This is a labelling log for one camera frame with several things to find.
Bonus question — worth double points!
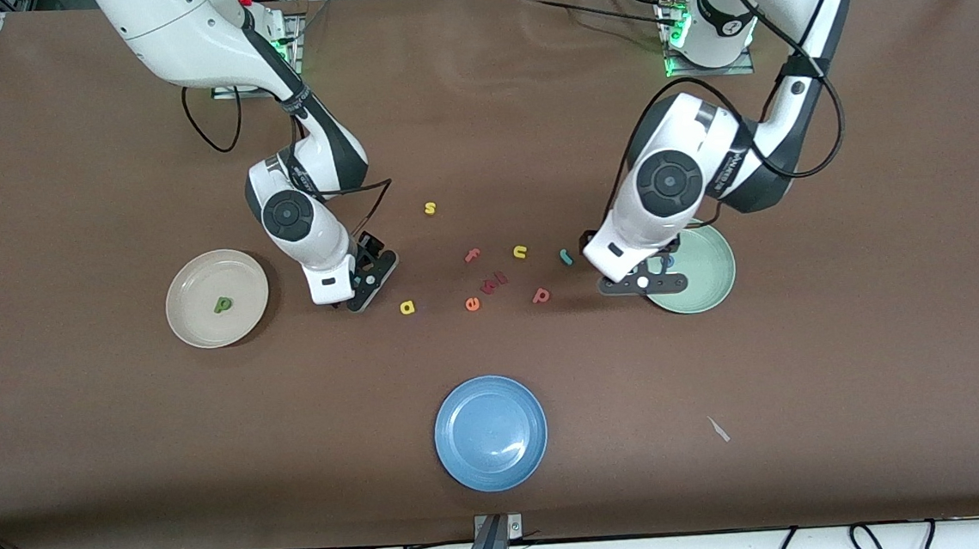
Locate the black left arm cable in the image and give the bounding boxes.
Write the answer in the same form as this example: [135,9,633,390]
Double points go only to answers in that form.
[578,0,853,238]

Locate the light green plate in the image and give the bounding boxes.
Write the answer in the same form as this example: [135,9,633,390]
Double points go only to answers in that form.
[639,220,740,318]

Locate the beige brown plate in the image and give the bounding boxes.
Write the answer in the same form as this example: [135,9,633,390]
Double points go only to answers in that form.
[162,247,274,352]

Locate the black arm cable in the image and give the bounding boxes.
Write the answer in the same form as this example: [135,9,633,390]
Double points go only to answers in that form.
[181,70,397,253]
[578,0,853,238]

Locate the blue plate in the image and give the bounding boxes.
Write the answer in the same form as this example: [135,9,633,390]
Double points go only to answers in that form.
[430,371,553,496]

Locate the brown table cloth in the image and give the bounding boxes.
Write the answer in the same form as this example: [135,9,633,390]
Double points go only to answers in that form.
[0,0,979,549]

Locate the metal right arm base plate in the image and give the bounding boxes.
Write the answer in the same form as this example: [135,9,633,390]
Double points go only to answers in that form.
[206,12,306,101]

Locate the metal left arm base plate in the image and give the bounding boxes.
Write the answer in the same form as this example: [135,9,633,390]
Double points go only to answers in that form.
[658,0,756,81]

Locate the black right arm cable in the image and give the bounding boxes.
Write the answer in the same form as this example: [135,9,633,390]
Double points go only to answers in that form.
[181,70,397,253]

